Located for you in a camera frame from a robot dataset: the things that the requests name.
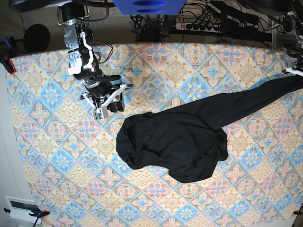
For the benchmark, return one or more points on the black round speaker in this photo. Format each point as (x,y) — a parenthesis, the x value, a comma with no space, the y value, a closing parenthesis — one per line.
(36,38)

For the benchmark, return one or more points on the patterned tablecloth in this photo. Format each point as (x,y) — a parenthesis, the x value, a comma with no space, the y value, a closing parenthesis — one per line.
(74,172)

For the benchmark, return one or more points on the red black clamp upper left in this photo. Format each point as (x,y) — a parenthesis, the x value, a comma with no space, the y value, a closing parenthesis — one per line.
(5,59)

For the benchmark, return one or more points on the blue clamp lower left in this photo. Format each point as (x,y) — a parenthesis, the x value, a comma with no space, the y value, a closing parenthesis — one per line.
(38,214)

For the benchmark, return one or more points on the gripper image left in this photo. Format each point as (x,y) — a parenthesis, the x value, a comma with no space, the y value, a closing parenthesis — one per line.
(100,88)

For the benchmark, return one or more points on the robot arm image right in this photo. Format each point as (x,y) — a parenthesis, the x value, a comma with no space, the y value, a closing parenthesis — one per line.
(294,18)

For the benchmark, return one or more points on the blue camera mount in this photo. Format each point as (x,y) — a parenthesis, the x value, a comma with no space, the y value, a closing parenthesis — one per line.
(149,7)

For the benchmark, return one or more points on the white wall vent box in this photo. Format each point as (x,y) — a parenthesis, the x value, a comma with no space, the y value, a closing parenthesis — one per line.
(21,208)

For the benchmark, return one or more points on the orange clamp lower right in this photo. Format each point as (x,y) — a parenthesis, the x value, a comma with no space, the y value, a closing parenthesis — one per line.
(298,212)

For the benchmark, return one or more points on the black t-shirt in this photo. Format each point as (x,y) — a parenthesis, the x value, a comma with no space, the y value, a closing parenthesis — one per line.
(189,139)

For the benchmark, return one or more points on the white power strip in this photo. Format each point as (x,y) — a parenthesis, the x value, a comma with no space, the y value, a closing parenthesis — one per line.
(203,27)

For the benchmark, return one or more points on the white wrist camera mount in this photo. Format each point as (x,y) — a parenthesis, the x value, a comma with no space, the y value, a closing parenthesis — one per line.
(296,72)
(102,112)

